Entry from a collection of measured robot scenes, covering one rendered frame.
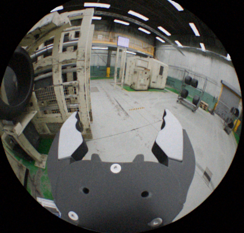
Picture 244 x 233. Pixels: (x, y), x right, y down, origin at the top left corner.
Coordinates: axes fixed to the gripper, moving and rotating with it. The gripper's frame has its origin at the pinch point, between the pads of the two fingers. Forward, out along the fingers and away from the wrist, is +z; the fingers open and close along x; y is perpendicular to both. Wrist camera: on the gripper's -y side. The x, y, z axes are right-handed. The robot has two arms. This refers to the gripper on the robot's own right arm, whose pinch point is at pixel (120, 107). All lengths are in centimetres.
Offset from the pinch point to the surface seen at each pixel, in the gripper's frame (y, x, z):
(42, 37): -61, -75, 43
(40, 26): -68, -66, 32
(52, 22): -66, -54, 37
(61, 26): -65, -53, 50
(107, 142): 103, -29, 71
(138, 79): 51, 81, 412
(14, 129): 10, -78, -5
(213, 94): 74, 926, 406
